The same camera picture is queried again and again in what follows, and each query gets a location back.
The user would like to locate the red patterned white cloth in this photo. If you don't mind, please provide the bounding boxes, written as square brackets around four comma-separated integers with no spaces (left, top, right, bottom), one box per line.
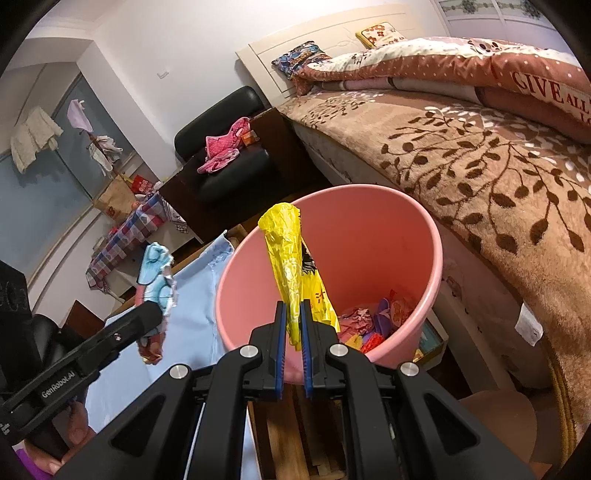
[164,203,193,239]

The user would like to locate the white low table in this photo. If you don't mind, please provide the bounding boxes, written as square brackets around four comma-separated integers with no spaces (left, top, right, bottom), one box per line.
[104,231,204,304]

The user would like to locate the dark object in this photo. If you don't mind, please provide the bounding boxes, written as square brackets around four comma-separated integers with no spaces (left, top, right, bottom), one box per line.
[0,261,33,402]

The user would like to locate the hanging lavender cloth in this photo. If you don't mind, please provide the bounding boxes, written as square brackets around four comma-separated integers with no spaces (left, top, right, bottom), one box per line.
[67,99,93,135]

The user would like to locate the pink cloth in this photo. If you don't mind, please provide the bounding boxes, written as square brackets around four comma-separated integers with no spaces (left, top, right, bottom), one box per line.
[197,117,250,174]

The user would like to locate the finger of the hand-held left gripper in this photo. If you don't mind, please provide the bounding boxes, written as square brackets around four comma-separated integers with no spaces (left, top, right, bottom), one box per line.
[0,300,166,437]

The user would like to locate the person's left hand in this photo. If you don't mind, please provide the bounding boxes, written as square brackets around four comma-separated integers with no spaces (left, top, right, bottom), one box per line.
[28,401,99,474]

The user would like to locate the dark wooden nightstand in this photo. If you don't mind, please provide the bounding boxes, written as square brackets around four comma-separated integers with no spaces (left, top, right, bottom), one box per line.
[249,108,334,193]

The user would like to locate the person's left forearm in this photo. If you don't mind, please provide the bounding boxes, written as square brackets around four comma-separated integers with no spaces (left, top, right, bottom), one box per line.
[13,450,52,480]

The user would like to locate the blue patterned pillow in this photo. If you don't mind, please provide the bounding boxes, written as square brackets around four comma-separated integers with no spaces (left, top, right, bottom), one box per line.
[271,41,331,79]

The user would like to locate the hanging beige towel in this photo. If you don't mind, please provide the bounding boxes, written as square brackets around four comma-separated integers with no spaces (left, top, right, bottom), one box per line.
[10,107,64,174]

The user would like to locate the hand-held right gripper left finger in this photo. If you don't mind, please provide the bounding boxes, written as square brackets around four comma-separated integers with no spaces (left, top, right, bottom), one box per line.
[55,300,288,480]

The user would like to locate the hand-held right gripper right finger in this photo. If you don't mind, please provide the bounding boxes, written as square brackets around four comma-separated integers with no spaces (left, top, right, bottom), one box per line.
[299,299,536,480]

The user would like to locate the purple face mask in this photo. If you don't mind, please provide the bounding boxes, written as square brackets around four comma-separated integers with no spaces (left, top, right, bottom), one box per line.
[372,298,394,337]

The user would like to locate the folded patchwork quilt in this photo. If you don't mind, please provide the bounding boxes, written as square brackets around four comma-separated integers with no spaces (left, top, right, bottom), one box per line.
[295,37,591,145]

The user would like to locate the black leather chair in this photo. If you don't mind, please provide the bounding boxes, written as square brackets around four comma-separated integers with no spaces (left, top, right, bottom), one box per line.
[18,314,75,371]

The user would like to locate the pink plastic bucket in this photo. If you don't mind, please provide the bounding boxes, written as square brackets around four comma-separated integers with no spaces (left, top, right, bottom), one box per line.
[216,184,445,386]

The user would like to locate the colourful cardboard box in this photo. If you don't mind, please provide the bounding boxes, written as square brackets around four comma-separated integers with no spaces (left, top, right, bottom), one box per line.
[413,318,449,366]

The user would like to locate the round wooden stool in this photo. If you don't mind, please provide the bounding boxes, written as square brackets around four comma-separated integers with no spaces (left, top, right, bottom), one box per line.
[457,390,539,467]

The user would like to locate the frosted glass sliding door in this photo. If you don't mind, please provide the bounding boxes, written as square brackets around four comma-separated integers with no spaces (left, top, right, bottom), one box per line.
[0,71,160,278]

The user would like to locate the yellow plastic bag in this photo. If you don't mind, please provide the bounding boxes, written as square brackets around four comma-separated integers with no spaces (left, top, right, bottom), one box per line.
[257,202,341,352]

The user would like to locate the checkered cloth side table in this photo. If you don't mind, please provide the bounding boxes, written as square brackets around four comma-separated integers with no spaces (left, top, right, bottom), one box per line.
[85,191,170,291]

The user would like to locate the black leather armchair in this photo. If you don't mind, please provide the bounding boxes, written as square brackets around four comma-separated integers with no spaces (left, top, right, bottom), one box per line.
[174,85,274,206]

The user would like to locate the yellow floral pillow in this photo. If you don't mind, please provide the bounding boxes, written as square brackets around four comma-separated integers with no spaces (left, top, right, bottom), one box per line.
[355,22,410,49]

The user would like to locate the light blue tablecloth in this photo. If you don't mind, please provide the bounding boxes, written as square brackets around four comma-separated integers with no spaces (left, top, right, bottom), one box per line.
[85,231,259,480]

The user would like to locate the hanging white patterned cloth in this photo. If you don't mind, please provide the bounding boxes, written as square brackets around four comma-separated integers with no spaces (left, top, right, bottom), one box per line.
[88,135,124,176]

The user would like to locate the dark wooden side table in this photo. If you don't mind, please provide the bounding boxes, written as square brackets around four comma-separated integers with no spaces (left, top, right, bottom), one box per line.
[158,166,227,236]

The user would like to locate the red foam fruit net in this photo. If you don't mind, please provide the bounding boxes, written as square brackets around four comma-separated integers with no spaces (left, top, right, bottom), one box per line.
[359,333,387,354]

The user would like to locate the brown paper bag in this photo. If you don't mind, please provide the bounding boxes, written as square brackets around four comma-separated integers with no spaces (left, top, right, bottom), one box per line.
[93,173,137,218]

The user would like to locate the blue and red cartoon wrapper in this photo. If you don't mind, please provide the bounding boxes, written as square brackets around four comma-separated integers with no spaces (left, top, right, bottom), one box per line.
[136,242,179,365]

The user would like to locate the white wardrobe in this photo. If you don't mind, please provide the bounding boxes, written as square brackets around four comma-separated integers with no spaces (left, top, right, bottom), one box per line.
[436,0,562,38]

